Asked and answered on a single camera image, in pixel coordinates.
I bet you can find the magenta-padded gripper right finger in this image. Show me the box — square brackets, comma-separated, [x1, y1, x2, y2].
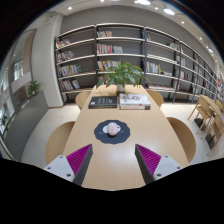
[134, 143, 184, 185]

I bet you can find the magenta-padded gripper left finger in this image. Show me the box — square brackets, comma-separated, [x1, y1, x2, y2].
[43, 143, 94, 187]

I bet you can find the pale pink computer mouse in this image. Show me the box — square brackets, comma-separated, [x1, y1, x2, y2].
[106, 121, 122, 137]

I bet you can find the dark cloud-shaped mouse pad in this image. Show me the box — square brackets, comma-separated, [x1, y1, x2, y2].
[93, 119, 131, 145]

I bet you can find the round-backed wooden chair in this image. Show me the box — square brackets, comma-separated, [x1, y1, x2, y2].
[74, 90, 93, 110]
[166, 116, 197, 164]
[145, 88, 165, 109]
[44, 120, 76, 165]

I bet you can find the white book with red lettering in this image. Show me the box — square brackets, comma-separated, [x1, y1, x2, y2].
[119, 103, 152, 111]

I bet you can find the black hardcover book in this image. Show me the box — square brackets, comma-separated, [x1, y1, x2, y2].
[88, 95, 118, 110]

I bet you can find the white book with illustrated cover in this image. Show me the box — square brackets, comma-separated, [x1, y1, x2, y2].
[118, 92, 152, 107]

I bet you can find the group of wooden slatted chairs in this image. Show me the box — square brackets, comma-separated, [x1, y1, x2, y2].
[186, 94, 224, 157]

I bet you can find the small green plant by window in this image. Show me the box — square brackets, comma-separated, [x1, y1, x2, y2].
[0, 113, 8, 129]

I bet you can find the green floor plant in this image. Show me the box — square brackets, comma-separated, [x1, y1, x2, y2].
[27, 79, 44, 98]

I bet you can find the green potted plant white pot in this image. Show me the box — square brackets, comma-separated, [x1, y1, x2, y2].
[95, 60, 151, 94]

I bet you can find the grey bookshelf unit with books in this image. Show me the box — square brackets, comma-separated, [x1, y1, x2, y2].
[54, 22, 224, 105]

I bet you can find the group of ceiling lights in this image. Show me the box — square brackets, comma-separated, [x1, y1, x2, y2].
[66, 0, 216, 54]

